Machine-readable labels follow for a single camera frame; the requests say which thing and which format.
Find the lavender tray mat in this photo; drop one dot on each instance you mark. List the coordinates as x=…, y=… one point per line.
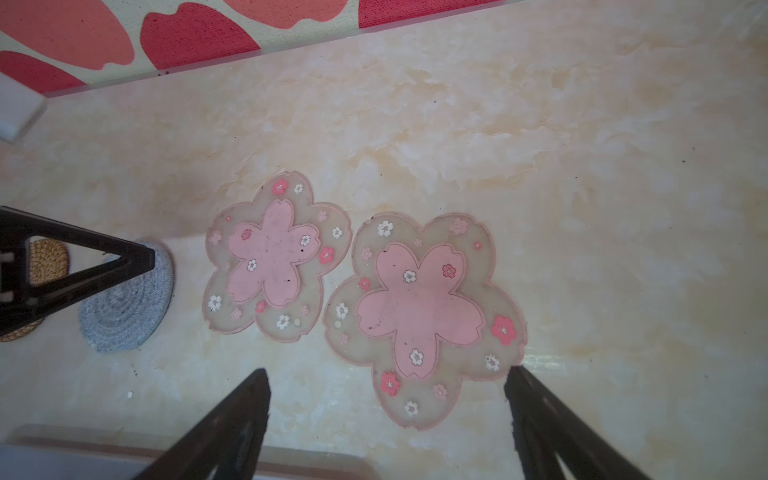
x=37, y=451

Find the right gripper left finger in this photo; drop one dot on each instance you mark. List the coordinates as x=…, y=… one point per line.
x=226, y=443

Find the pink flower coaster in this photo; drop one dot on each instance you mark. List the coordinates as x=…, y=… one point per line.
x=270, y=257
x=421, y=311

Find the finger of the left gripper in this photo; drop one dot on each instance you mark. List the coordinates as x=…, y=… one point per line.
x=23, y=305

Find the woven rattan round coaster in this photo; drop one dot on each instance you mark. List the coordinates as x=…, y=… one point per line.
x=49, y=261

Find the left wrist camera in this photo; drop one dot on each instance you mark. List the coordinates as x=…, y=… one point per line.
x=20, y=108

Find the grey woven round coaster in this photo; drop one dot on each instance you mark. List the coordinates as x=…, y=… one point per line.
x=123, y=317

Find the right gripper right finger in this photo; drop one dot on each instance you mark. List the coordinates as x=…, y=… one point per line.
x=549, y=437

